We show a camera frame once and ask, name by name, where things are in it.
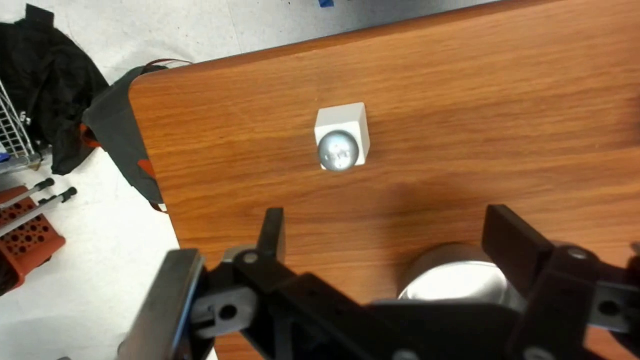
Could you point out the black cloth bag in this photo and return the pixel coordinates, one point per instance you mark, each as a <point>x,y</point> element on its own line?
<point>127,135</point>

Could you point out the silver metal bowl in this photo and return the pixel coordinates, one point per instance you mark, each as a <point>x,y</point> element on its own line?
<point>452,280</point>

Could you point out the metal rod with black tip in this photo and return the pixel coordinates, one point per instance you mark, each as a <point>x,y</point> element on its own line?
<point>37,209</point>
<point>30,192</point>

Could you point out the blue tape piece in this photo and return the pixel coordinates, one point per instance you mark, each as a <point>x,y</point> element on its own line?
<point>326,3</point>

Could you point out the orange perforated crate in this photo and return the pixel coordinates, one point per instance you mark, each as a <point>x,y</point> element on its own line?
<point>25,240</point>

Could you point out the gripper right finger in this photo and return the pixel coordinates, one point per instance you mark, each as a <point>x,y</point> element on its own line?
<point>555,285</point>

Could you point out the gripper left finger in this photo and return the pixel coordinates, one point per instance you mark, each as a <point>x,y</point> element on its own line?
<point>270,280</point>

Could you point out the white salt shaker silver cap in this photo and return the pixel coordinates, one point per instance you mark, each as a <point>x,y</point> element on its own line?
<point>342,136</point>

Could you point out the black jacket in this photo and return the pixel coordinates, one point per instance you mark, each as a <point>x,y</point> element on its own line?
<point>47,85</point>

